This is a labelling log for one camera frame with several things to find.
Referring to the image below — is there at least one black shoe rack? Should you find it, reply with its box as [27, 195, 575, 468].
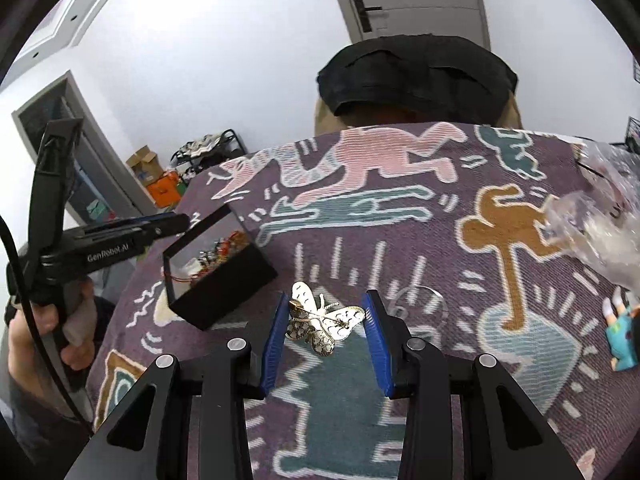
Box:
[170, 129, 247, 181]

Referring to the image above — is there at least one cardboard box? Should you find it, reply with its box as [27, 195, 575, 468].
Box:
[126, 145, 165, 186]

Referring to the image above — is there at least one clear plastic bag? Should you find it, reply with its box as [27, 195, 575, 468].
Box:
[544, 141, 639, 294]

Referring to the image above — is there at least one white gold butterfly brooch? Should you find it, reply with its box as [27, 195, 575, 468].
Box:
[285, 282, 366, 356]

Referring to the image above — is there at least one patterned purple woven blanket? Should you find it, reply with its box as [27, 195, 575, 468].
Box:
[88, 122, 639, 479]

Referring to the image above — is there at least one person's left hand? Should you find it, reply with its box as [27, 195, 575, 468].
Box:
[8, 278, 98, 399]

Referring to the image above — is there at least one silver bangle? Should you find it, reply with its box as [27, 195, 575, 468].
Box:
[387, 285, 449, 330]

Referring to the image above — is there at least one orange box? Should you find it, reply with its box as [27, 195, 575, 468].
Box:
[145, 171, 182, 208]

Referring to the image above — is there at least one black door handle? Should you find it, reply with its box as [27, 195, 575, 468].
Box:
[352, 0, 383, 34]

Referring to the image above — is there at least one black jewelry box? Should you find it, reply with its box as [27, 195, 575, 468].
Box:
[163, 204, 278, 332]

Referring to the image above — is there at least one black-haired boy figurine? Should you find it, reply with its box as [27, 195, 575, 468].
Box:
[602, 286, 639, 372]

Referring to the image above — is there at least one black jacket on chair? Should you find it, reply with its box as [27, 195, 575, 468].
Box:
[317, 34, 518, 125]

